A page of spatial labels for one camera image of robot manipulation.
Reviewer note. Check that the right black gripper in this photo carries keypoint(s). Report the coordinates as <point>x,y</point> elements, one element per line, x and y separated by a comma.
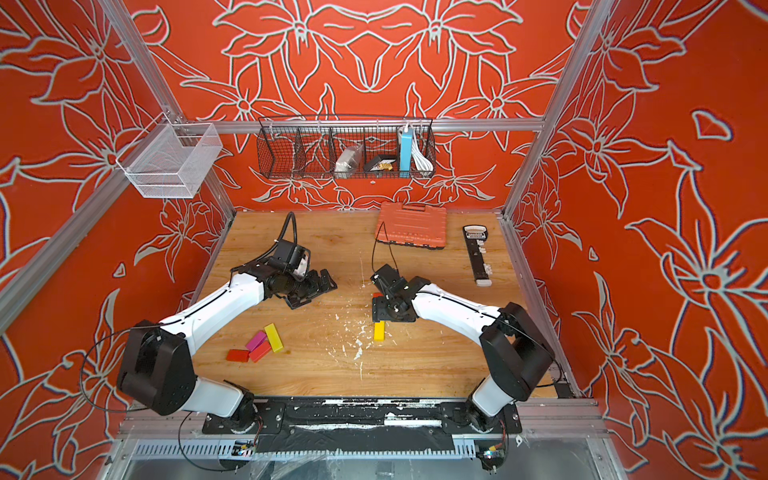
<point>378,314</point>

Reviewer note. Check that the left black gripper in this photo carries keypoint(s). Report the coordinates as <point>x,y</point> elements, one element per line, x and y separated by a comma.
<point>316,287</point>

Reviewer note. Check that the yellow long block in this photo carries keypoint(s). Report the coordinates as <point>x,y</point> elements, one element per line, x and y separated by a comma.
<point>379,331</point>
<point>274,338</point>

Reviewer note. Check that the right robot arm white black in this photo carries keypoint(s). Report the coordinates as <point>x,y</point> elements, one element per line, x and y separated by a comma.
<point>516,353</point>

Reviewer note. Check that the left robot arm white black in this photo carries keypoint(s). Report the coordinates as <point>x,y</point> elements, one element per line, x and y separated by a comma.
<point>157,366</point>

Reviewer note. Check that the yellow long block front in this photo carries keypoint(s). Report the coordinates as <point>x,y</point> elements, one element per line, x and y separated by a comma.
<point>274,338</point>

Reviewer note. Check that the magenta block front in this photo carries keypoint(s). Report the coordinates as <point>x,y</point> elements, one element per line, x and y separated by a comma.
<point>256,341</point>

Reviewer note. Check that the red long block front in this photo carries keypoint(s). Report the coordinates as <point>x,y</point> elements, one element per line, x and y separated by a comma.
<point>260,352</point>

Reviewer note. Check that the red plastic tool case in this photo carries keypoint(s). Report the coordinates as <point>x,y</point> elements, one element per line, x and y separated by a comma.
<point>408,225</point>

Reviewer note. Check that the red flat block front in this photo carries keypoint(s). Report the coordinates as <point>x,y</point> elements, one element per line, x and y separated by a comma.
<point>238,355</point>

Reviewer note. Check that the black strip tool with white end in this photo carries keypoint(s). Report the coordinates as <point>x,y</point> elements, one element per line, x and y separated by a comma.
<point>475,237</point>

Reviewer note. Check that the silver bag in basket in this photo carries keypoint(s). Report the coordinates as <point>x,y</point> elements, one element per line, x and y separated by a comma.
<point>348,161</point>

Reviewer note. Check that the black box in basket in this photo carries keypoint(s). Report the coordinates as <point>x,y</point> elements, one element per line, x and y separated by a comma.
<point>382,163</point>

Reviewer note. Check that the light blue box in basket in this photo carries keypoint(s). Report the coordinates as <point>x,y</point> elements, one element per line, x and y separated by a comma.
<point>405,152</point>

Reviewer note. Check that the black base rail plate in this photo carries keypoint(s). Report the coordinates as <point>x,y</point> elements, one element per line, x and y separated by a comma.
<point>368,425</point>

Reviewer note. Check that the black wire wall basket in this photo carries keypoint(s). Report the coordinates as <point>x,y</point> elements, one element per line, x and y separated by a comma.
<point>346,147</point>

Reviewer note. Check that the white wire basket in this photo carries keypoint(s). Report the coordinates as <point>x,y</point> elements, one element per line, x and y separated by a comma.
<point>173,160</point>

